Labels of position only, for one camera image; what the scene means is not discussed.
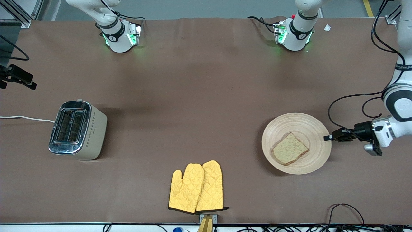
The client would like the round light wooden plate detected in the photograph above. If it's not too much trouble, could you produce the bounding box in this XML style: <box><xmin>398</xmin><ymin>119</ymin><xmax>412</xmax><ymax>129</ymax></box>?
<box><xmin>261</xmin><ymin>112</ymin><xmax>332</xmax><ymax>175</ymax></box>

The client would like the slice of brown toast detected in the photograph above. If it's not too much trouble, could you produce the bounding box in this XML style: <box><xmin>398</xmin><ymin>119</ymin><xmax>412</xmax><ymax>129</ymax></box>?
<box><xmin>270</xmin><ymin>132</ymin><xmax>310</xmax><ymax>166</ymax></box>

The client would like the chrome and beige toaster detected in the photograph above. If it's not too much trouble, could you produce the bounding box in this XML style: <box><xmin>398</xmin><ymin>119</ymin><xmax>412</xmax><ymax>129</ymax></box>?
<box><xmin>48</xmin><ymin>99</ymin><xmax>108</xmax><ymax>161</ymax></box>

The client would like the yellow quilted oven mitt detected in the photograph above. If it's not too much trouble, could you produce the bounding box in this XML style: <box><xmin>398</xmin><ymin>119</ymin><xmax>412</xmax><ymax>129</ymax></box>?
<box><xmin>168</xmin><ymin>163</ymin><xmax>205</xmax><ymax>214</ymax></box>
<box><xmin>196</xmin><ymin>160</ymin><xmax>229</xmax><ymax>213</ymax></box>

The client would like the brown table cover sheet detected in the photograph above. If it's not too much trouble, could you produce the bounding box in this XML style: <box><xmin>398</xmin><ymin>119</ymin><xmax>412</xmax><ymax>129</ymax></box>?
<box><xmin>0</xmin><ymin>17</ymin><xmax>412</xmax><ymax>225</ymax></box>

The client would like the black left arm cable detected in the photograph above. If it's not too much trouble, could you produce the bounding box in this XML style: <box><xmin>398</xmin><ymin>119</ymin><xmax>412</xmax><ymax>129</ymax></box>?
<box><xmin>328</xmin><ymin>0</ymin><xmax>407</xmax><ymax>142</ymax></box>

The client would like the white toaster power cord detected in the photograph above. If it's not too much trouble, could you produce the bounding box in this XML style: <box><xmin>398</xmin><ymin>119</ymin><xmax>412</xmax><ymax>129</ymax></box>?
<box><xmin>0</xmin><ymin>115</ymin><xmax>56</xmax><ymax>123</ymax></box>

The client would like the aluminium frame profile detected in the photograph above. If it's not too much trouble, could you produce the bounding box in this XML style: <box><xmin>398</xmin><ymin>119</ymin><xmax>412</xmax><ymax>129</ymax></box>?
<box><xmin>0</xmin><ymin>0</ymin><xmax>44</xmax><ymax>29</ymax></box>

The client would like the black looped cable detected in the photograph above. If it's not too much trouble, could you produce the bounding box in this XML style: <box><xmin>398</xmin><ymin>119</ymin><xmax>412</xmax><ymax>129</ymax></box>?
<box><xmin>327</xmin><ymin>203</ymin><xmax>366</xmax><ymax>226</ymax></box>

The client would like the black right base cable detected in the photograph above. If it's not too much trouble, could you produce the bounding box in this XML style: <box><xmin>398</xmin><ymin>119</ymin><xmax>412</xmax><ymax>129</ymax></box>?
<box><xmin>113</xmin><ymin>11</ymin><xmax>147</xmax><ymax>22</ymax></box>

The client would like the black base cable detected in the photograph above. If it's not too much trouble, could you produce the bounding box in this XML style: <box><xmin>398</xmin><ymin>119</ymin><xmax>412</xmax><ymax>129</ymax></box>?
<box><xmin>113</xmin><ymin>11</ymin><xmax>147</xmax><ymax>22</ymax></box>
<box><xmin>247</xmin><ymin>16</ymin><xmax>278</xmax><ymax>34</ymax></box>

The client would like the black left base cable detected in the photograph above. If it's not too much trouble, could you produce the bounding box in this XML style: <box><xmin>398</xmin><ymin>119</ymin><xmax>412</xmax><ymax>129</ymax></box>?
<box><xmin>247</xmin><ymin>16</ymin><xmax>278</xmax><ymax>34</ymax></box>

